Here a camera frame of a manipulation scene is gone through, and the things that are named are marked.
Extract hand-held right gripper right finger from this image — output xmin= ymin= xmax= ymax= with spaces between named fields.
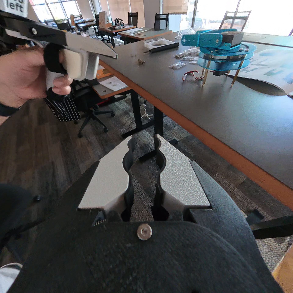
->
xmin=151 ymin=134 xmax=211 ymax=222

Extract crumpled clear plastic wrap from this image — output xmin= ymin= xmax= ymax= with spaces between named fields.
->
xmin=177 ymin=25 xmax=197 ymax=37

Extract white foam sheet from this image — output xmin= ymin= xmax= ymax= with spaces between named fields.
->
xmin=99 ymin=76 xmax=128 ymax=92

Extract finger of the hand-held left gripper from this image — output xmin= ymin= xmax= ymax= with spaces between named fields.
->
xmin=62 ymin=32 xmax=118 ymax=81

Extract cluster of clear parts bags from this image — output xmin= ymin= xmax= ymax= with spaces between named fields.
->
xmin=168 ymin=48 xmax=202 ymax=70

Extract orange cardboard parts box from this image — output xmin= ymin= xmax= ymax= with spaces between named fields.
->
xmin=96 ymin=66 xmax=114 ymax=79

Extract black wristband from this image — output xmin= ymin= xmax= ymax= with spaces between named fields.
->
xmin=0 ymin=103 xmax=22 ymax=117

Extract white foam block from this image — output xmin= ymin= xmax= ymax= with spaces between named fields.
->
xmin=144 ymin=38 xmax=175 ymax=49

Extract printed instruction sheet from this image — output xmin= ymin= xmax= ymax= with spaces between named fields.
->
xmin=225 ymin=47 xmax=293 ymax=99

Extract person's left hand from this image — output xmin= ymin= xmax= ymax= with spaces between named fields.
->
xmin=0 ymin=47 xmax=74 ymax=109

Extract wood edged grey desk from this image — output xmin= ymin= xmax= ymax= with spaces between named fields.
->
xmin=98 ymin=24 xmax=136 ymax=47
xmin=118 ymin=27 xmax=173 ymax=45

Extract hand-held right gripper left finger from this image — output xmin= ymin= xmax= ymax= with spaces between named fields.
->
xmin=78 ymin=135 xmax=136 ymax=222

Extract light grey desk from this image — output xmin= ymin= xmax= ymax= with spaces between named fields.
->
xmin=92 ymin=69 xmax=132 ymax=99

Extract dark grey desk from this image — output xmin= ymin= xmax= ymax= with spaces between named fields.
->
xmin=98 ymin=27 xmax=293 ymax=210

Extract window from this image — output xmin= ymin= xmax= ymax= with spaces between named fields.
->
xmin=190 ymin=0 xmax=293 ymax=36

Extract red white servo wires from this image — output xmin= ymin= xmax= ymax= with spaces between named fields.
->
xmin=182 ymin=70 xmax=205 ymax=81

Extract beige roller blind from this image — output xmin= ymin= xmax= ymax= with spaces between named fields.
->
xmin=162 ymin=0 xmax=189 ymax=14

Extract black handled screwdriver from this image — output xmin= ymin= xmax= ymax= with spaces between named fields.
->
xmin=143 ymin=43 xmax=179 ymax=54

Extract black white striped bag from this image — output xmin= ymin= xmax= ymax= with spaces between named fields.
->
xmin=43 ymin=90 xmax=81 ymax=122

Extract black office chair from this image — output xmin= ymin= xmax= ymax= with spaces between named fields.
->
xmin=72 ymin=80 xmax=115 ymax=138

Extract blue toy robot arm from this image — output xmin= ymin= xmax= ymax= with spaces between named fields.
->
xmin=181 ymin=29 xmax=257 ymax=87

